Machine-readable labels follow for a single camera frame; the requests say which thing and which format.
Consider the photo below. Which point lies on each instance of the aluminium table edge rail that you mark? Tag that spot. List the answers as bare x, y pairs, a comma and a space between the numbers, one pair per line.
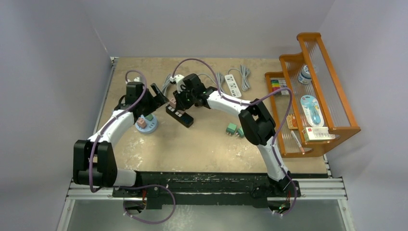
100, 81

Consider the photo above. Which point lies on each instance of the orange wooden rack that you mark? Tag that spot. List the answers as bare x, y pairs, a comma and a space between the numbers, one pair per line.
325, 87

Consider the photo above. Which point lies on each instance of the green plug on round socket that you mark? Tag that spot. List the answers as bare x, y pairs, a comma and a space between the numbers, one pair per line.
149, 117

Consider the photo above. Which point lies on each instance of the blue packaged item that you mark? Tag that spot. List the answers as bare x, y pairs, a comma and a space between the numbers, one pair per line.
312, 112

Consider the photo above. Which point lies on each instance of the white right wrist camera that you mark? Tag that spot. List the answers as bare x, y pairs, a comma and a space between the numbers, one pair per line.
178, 80

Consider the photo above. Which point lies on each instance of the pink plug on round socket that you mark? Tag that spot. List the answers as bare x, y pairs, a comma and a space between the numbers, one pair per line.
141, 123

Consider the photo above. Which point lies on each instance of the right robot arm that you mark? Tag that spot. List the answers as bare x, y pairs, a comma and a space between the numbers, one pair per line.
255, 120

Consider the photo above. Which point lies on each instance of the colourful box on rack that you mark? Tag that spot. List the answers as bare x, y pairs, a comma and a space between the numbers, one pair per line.
279, 83

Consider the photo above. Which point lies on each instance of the green plug adapter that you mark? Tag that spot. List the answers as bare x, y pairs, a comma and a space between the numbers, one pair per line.
240, 133

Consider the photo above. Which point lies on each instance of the green plug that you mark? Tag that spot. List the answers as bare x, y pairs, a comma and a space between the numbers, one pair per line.
149, 117
231, 129

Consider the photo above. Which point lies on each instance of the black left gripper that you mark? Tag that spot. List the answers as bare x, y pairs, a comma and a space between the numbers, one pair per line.
158, 101

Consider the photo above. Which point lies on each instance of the orange card on rack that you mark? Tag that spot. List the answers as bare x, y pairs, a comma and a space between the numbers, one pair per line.
291, 121

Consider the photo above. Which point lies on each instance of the black aluminium robot base frame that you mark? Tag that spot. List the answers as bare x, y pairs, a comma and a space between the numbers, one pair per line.
185, 188

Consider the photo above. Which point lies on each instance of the white power strip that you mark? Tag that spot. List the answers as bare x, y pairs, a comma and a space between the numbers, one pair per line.
232, 85

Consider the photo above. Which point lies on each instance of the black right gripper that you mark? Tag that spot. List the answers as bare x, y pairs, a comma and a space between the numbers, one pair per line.
181, 105

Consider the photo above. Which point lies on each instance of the white pen on rack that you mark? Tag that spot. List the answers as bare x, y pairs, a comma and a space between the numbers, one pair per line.
297, 142

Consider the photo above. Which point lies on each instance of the black strip with pink plugs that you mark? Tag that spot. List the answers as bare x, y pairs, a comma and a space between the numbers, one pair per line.
183, 118

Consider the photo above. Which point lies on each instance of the white box on rack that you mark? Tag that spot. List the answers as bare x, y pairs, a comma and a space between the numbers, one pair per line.
317, 134

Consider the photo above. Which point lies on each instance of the light blue round socket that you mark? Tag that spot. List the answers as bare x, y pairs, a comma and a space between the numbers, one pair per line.
151, 126

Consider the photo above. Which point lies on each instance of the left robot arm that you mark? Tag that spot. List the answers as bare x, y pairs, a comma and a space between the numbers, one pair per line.
94, 160

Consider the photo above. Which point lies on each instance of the pink plug adapter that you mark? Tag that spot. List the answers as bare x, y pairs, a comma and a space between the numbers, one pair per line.
173, 103

